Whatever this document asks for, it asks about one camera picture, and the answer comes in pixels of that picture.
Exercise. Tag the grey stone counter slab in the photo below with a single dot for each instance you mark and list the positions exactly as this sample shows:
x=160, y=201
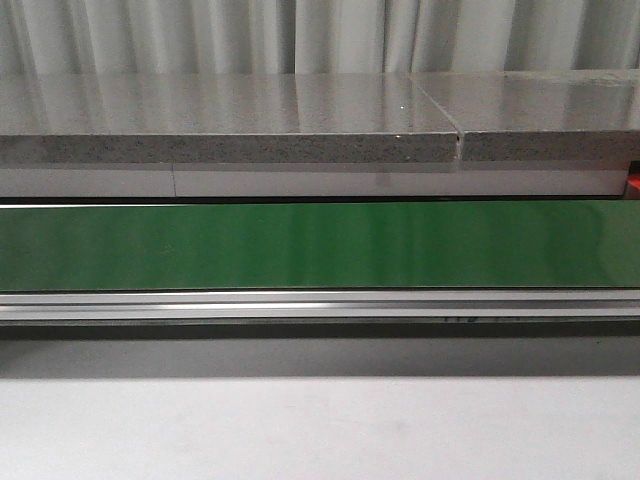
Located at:
x=224, y=119

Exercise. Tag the green conveyor belt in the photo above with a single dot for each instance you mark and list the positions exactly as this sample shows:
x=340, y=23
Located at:
x=521, y=243

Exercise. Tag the white cabinet front panel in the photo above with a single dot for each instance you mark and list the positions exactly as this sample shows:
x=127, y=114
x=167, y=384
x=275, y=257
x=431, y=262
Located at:
x=314, y=180

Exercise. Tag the red object at edge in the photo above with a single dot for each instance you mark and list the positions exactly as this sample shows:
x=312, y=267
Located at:
x=632, y=187

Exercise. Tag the grey pleated curtain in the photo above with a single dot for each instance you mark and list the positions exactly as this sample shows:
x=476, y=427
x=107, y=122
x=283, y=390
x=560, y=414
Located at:
x=46, y=37

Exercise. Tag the aluminium conveyor side rail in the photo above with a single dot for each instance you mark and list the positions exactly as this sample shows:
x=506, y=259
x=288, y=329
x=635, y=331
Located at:
x=316, y=307

